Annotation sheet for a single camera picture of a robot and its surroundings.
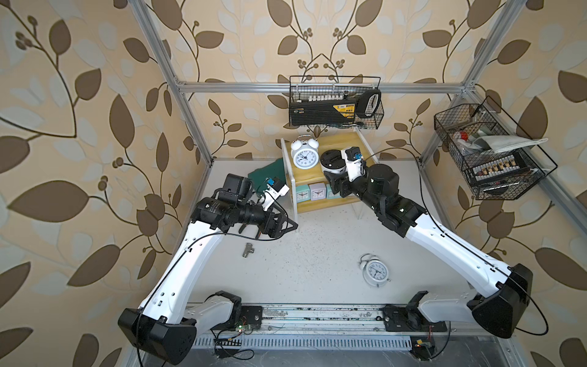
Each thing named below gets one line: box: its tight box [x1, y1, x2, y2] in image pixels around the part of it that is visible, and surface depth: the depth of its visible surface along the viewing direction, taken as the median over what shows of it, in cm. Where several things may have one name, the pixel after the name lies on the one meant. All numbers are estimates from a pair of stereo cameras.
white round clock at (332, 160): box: [319, 149, 348, 173], surface depth 70 cm
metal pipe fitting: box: [242, 242, 255, 258], surface depth 91 cm
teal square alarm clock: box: [295, 184, 311, 204], surface depth 85 cm
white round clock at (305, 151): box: [290, 134, 320, 170], surface depth 70 cm
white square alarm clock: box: [308, 182, 327, 202], surface depth 84 cm
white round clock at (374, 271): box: [359, 253, 392, 289], surface depth 83 cm
